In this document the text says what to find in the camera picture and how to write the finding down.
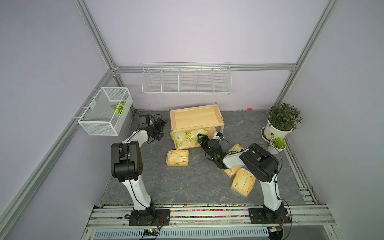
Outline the green tissue pack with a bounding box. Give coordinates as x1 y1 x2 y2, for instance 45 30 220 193
229 144 244 154
174 132 190 149
187 129 209 145

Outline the wooden two-tier shelf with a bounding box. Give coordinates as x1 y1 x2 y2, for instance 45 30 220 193
170 104 225 150

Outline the orange tissue pack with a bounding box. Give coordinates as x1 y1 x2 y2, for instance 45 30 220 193
223 166 243 178
231 168 256 197
166 150 190 167

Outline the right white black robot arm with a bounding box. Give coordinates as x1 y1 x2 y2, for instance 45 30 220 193
197 134 285 221

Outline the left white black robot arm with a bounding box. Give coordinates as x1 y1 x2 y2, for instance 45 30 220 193
111 114 167 218

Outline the green leaf toy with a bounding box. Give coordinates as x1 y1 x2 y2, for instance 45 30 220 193
112 101 126 116

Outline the small potted succulent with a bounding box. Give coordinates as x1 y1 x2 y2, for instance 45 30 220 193
268 138 287 155

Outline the large potted green plant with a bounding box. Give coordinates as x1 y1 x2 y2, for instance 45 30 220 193
262 103 303 142

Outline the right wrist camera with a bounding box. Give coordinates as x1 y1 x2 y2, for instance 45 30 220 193
213 132 224 140

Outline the white wire side basket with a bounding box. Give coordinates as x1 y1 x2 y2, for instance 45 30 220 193
78 87 133 136

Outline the long white wire wall basket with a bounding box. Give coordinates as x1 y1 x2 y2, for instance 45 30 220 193
142 62 232 95

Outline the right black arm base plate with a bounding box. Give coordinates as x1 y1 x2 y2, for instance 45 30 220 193
248 207 292 225

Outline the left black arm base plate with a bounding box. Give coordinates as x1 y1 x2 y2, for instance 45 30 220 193
129 209 171 226

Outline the aluminium front rail frame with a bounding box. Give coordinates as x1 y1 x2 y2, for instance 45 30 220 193
82 172 344 240

